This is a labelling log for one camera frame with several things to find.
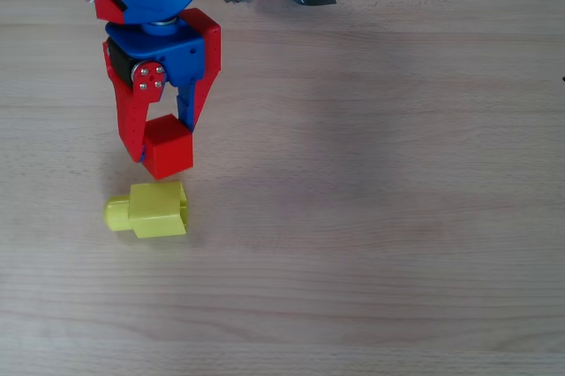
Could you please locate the red cube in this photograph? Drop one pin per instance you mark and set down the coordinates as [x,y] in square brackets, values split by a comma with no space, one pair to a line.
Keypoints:
[170,151]

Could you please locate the yellow block with round knob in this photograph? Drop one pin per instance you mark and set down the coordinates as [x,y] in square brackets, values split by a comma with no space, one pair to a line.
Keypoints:
[156,210]

